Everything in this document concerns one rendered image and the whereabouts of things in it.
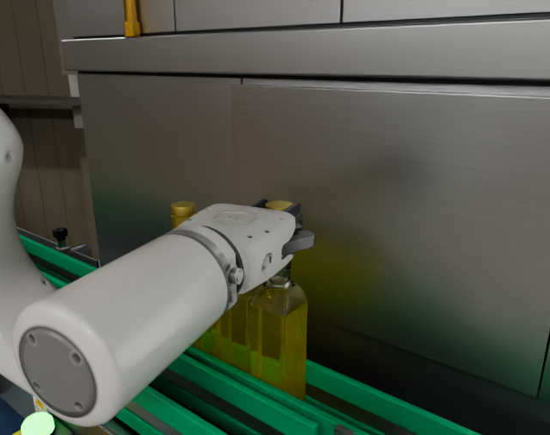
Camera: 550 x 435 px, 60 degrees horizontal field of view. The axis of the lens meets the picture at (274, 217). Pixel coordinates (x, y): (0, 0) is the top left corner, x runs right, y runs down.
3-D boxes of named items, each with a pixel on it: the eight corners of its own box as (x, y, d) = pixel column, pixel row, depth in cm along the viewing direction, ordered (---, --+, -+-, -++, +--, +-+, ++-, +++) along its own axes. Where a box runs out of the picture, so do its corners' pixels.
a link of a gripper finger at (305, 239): (322, 244, 45) (310, 225, 51) (241, 249, 44) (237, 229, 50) (321, 256, 46) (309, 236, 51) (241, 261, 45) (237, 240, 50)
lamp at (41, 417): (61, 432, 72) (59, 416, 71) (31, 450, 68) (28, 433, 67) (46, 419, 74) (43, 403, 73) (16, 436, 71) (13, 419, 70)
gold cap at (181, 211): (167, 236, 67) (166, 206, 66) (176, 228, 71) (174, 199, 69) (192, 237, 67) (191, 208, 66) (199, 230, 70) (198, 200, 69)
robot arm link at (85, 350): (175, 345, 42) (248, 303, 37) (53, 454, 30) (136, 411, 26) (120, 267, 42) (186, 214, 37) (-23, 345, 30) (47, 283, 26)
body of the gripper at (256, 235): (249, 239, 38) (300, 203, 48) (146, 223, 42) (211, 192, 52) (251, 322, 40) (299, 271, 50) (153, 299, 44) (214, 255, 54)
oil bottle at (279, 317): (306, 419, 66) (310, 280, 60) (282, 444, 62) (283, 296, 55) (275, 402, 70) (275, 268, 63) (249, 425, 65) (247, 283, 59)
